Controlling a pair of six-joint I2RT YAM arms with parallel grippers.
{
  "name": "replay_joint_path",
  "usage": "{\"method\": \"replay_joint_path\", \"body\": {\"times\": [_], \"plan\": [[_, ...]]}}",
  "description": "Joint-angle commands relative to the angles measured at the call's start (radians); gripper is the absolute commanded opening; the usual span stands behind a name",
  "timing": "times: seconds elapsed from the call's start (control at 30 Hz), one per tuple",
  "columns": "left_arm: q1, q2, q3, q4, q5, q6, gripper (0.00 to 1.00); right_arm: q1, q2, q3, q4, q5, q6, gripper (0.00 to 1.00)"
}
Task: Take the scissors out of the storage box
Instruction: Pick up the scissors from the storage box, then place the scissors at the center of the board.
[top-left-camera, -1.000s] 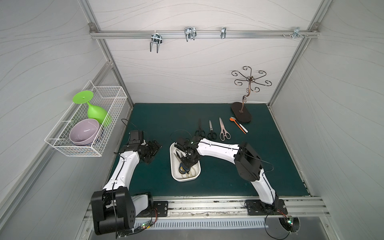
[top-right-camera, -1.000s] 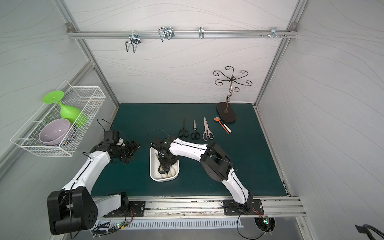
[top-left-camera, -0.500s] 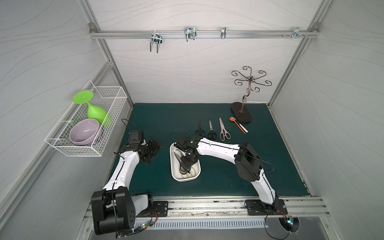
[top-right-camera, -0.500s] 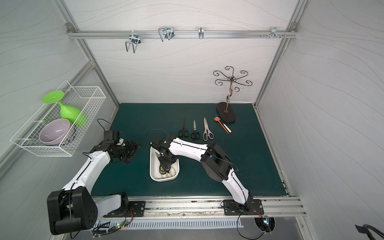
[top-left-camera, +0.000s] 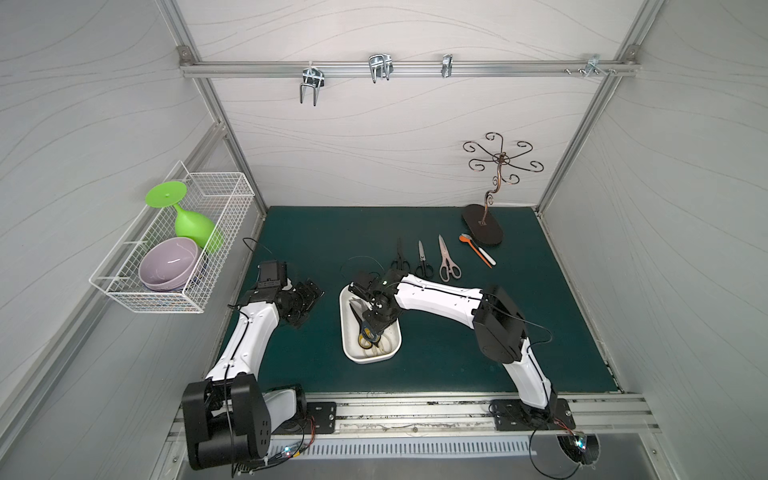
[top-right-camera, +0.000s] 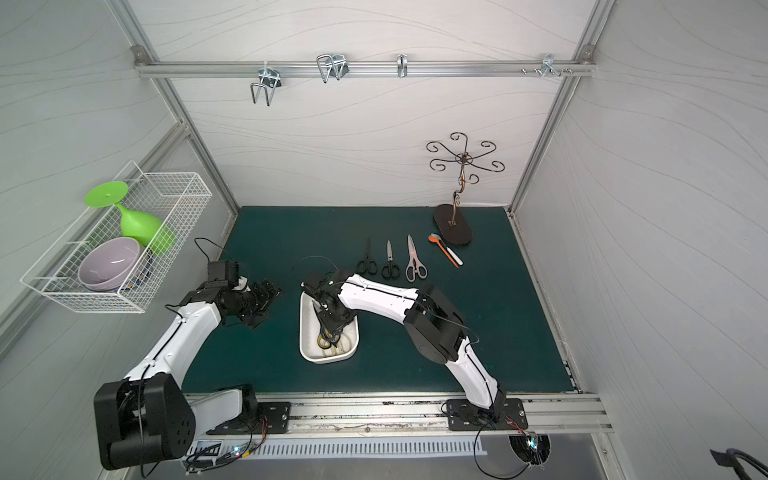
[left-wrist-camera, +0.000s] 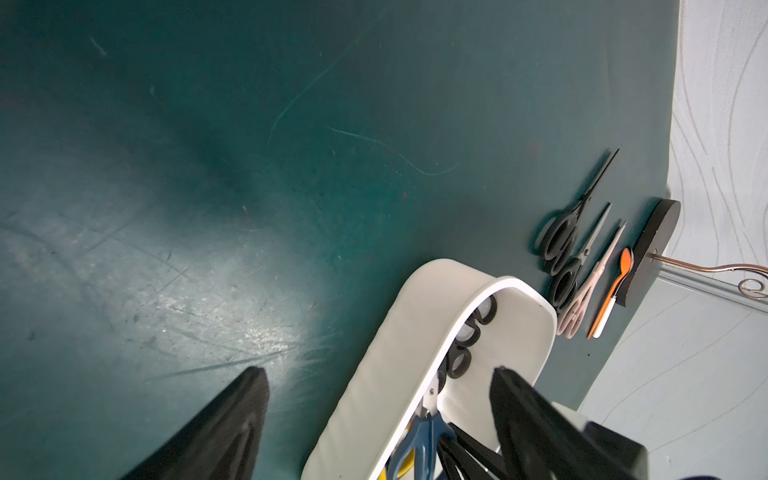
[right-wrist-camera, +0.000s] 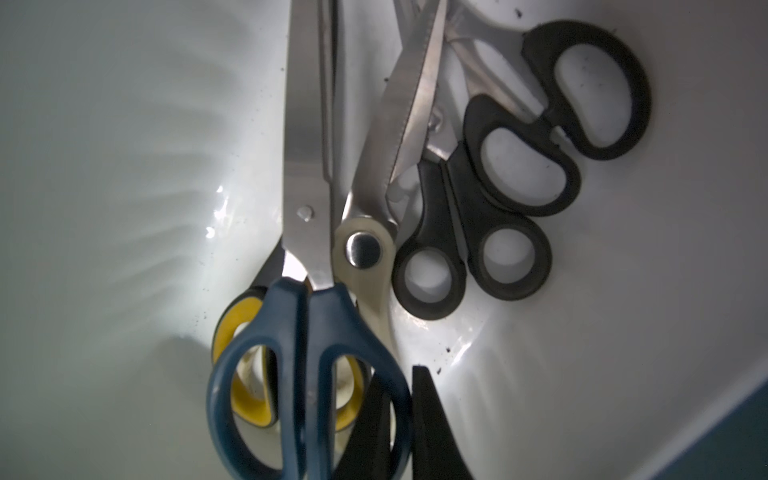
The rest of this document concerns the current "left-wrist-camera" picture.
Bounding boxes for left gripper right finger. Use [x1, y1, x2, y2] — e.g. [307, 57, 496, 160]
[489, 367, 649, 479]

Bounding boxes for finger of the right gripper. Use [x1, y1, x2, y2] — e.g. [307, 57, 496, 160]
[449, 423, 509, 479]
[437, 435, 480, 480]

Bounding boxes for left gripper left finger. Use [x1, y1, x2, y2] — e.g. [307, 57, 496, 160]
[124, 366, 270, 479]

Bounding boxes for blue yellow handled scissors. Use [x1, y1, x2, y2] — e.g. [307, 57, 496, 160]
[379, 376, 456, 479]

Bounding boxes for white storage box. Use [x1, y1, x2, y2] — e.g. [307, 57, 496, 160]
[301, 259, 557, 479]

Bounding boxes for pink scissors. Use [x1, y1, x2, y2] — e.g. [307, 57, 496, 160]
[557, 221, 626, 339]

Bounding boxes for black handled steel scissors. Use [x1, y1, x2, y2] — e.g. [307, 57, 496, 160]
[547, 203, 612, 313]

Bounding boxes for large black scissors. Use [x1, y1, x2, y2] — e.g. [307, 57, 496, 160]
[534, 149, 619, 276]

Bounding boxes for orange spoon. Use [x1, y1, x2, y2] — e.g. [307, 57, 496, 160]
[587, 247, 634, 339]

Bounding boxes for brown metal hook stand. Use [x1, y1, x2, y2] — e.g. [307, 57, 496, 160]
[616, 198, 767, 307]

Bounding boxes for small black handled scissors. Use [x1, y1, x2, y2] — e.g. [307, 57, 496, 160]
[437, 295, 498, 392]

